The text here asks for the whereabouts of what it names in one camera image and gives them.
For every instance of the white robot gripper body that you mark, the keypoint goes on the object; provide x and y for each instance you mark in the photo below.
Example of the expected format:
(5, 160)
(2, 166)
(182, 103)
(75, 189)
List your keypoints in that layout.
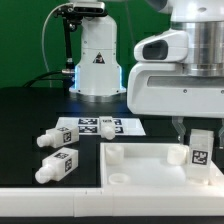
(162, 89)

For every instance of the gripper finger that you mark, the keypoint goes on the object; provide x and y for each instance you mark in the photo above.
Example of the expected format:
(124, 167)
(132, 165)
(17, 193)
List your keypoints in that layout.
(179, 127)
(221, 135)

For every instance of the white square table top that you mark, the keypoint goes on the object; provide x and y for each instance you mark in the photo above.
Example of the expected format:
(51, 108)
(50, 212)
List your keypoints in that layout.
(145, 164)

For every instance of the paper sheet with markers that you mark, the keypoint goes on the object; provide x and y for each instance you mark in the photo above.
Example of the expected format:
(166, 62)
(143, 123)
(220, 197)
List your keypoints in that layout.
(91, 126)

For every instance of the white L-shaped fence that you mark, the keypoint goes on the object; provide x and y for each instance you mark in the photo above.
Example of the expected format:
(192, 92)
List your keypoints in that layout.
(112, 201)

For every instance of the black camera on stand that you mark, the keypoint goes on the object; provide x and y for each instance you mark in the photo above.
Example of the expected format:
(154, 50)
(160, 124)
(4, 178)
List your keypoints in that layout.
(73, 14)

